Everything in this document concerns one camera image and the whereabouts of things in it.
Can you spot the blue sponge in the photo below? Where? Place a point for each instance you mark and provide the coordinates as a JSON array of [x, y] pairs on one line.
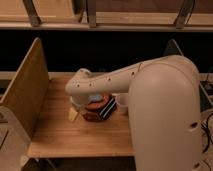
[[95, 98]]

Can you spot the upper wooden shelf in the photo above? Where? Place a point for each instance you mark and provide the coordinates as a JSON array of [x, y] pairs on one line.
[[108, 15]]

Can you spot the right dark side panel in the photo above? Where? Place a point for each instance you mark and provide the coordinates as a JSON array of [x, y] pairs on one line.
[[206, 103]]

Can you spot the black striped box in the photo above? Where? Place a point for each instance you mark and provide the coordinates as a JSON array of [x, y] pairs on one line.
[[108, 108]]

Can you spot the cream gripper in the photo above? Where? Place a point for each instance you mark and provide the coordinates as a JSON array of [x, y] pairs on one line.
[[72, 114]]

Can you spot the left wooden side panel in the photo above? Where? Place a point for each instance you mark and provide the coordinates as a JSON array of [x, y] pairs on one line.
[[22, 100]]

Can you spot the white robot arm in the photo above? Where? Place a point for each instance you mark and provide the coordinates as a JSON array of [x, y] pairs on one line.
[[163, 106]]

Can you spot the brown ceramic plate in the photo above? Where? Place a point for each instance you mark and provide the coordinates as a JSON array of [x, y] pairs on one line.
[[98, 105]]

